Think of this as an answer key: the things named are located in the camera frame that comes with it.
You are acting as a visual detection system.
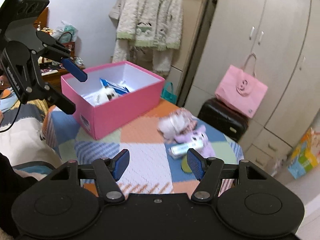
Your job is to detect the green sponge ball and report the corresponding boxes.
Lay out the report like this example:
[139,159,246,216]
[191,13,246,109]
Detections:
[181,158,192,174]

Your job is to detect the white brown plush toy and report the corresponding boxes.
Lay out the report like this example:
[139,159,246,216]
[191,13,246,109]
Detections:
[93,87,119,105]

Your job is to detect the purple plush toy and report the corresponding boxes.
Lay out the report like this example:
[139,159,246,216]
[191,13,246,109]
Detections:
[174,125,216,158]

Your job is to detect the white tissue pack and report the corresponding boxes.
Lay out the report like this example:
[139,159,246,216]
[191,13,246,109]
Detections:
[169,141,203,159]

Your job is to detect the blue wet wipes pack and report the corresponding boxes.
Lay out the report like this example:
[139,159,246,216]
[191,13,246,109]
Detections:
[99,78,130,97]

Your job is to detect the white mesh bath pouf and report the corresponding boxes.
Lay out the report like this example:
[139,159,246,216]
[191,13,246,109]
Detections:
[157,108,197,140]

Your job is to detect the pink storage box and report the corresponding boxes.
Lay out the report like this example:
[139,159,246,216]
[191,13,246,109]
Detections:
[61,61,165,140]

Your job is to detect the patchwork colourful table cloth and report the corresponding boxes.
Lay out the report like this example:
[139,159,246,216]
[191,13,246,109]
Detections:
[41,97,245,198]

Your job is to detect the black suitcase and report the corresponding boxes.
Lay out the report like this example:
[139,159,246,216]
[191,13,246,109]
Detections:
[197,98,248,142]

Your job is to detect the teal tote bag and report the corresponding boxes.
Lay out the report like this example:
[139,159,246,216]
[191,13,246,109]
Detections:
[161,82,177,104]

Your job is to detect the pink paper shopping bag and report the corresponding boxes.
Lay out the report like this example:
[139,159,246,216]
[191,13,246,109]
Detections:
[215,64,268,119]

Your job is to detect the cream knitted cardigan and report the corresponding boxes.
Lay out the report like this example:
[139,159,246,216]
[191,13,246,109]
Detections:
[112,0,183,78]

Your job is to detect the colourful hanging paper bag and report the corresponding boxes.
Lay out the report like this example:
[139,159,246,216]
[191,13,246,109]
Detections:
[287,127,319,179]

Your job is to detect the beige wardrobe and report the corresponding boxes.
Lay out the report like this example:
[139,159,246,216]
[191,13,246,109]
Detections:
[185,0,319,172]

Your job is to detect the black cable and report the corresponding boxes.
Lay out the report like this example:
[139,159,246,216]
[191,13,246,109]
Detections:
[0,92,27,133]

